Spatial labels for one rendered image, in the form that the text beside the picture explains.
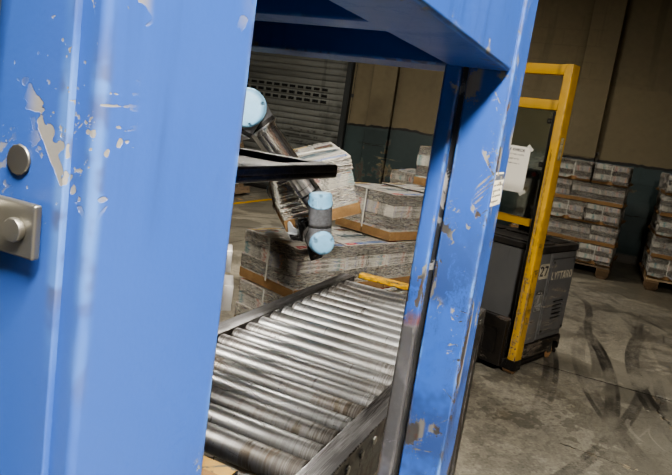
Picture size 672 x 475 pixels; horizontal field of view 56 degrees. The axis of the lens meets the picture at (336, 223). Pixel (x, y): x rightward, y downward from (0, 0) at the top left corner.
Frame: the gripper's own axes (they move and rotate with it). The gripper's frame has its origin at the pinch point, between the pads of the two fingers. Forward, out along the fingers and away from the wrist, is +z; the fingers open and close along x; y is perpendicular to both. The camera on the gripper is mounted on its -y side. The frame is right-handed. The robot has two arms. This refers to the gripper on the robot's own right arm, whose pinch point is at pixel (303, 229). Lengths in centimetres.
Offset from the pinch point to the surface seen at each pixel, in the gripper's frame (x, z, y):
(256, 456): 35, -124, -7
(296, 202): 0.5, -1.7, 10.9
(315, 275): -5.2, 31.2, -28.0
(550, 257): -163, 113, -84
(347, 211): -17.0, -2.7, 3.1
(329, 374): 15, -90, -13
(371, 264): -35, 50, -36
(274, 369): 27, -88, -9
